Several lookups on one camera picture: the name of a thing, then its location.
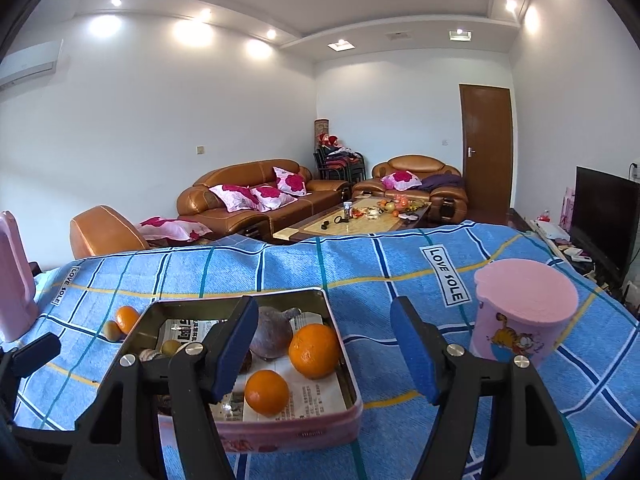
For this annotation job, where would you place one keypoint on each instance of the pink metal tin box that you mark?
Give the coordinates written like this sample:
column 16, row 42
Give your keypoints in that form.
column 189, row 320

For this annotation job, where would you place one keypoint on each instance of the brown leather three-seat sofa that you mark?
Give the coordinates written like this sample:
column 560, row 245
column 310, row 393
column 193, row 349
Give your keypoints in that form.
column 197, row 203

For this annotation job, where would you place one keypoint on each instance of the wooden coffee table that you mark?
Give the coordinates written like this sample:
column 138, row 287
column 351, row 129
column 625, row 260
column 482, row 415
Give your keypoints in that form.
column 360, row 216

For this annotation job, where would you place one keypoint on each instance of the brown leather armchair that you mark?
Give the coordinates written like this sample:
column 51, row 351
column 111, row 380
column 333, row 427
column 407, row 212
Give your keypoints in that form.
column 420, row 177

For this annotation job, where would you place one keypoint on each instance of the brown leather chair near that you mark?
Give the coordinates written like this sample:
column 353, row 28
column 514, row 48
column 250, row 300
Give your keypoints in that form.
column 101, row 231

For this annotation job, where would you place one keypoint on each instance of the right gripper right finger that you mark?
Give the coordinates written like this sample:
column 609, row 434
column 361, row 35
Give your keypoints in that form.
column 527, row 438

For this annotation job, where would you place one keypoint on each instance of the pink floral pillow right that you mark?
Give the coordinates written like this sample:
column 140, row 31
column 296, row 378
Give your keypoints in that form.
column 289, row 183

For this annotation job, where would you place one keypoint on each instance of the pink floral pillow on floor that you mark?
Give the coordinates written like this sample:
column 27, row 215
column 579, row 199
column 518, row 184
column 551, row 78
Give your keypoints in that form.
column 174, row 230

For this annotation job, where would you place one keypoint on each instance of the stacked black chairs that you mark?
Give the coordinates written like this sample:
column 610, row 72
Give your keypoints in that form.
column 338, row 164

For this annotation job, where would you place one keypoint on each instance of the purple blanket on armchair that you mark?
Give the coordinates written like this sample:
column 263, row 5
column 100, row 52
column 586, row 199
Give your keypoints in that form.
column 435, row 181

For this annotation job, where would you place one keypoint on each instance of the dark purple passion fruit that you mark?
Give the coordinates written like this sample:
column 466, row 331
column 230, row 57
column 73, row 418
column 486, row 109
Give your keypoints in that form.
column 274, row 332

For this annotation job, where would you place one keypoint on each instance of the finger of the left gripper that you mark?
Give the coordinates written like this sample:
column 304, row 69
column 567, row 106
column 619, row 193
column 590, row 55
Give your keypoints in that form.
column 21, row 362

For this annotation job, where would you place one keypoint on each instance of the brown wooden door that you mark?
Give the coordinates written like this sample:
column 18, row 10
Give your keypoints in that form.
column 487, row 126

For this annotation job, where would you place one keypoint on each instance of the white air conditioner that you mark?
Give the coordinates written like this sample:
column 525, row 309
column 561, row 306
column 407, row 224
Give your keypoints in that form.
column 29, row 63

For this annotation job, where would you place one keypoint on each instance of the fruit pile on coffee table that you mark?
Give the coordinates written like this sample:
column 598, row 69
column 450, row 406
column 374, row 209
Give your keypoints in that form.
column 402, row 204

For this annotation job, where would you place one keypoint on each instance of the pink electric kettle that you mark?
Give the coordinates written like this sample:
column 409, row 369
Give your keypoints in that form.
column 18, row 310

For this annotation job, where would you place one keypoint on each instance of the large orange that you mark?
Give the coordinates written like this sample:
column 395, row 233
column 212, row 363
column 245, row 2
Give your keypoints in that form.
column 315, row 351

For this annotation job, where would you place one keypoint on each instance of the small orange on cloth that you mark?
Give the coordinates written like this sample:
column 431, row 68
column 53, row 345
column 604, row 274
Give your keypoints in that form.
column 126, row 318

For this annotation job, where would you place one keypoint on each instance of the newspaper lining in tin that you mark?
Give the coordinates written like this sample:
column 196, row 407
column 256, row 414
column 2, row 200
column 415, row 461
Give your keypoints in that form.
column 308, row 397

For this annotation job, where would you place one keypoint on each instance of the pink floral pillow armchair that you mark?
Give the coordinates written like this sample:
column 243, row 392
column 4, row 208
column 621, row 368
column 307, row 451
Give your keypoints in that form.
column 401, row 180

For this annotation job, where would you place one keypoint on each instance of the blue plaid tablecloth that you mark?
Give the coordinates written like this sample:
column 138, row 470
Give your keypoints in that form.
column 592, row 374

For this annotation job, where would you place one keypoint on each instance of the pink cartoon cup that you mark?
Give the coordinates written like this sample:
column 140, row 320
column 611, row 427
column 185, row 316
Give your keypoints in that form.
column 523, row 307

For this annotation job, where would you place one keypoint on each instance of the small brown kiwi fruit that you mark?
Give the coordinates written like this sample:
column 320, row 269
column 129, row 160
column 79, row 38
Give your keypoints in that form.
column 111, row 331

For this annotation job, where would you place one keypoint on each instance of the black television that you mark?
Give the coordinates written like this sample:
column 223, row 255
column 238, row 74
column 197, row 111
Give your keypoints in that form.
column 605, row 221

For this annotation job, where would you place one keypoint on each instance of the pink floral pillow left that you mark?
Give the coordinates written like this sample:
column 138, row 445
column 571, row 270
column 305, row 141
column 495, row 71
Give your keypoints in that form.
column 235, row 197

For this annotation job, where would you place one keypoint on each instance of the dark round mangosteen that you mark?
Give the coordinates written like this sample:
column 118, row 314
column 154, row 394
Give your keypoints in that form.
column 164, row 402

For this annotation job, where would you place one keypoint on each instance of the pink floral pillow middle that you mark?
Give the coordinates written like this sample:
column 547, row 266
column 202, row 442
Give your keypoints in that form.
column 269, row 198

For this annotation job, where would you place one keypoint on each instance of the orange in tin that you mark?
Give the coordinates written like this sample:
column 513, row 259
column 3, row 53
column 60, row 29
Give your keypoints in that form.
column 266, row 393

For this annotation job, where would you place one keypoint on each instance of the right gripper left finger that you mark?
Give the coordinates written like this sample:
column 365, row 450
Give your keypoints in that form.
column 118, row 436

